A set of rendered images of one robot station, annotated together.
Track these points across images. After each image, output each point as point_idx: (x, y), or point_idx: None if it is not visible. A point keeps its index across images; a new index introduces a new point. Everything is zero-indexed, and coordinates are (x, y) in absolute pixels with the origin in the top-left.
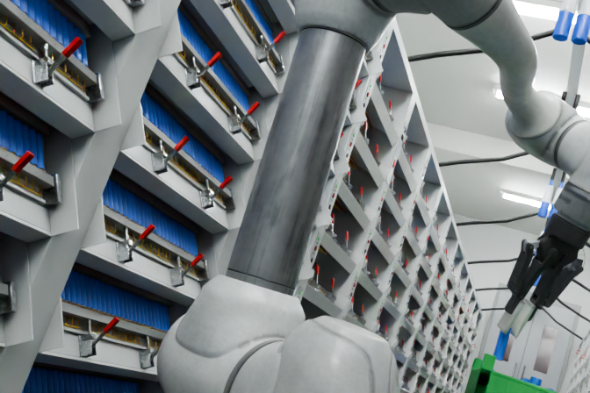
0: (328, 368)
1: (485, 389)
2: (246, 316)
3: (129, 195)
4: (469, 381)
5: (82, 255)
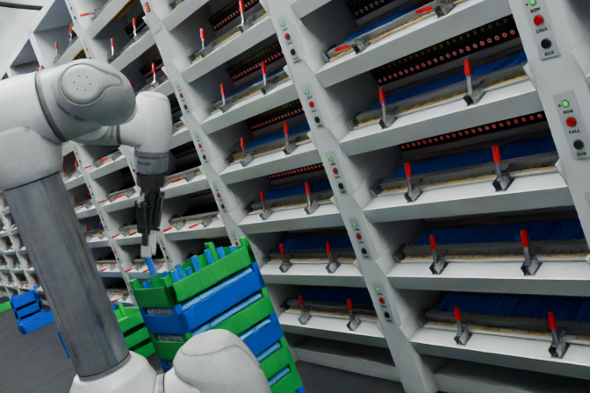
0: (234, 370)
1: (176, 296)
2: (138, 389)
3: None
4: (140, 296)
5: None
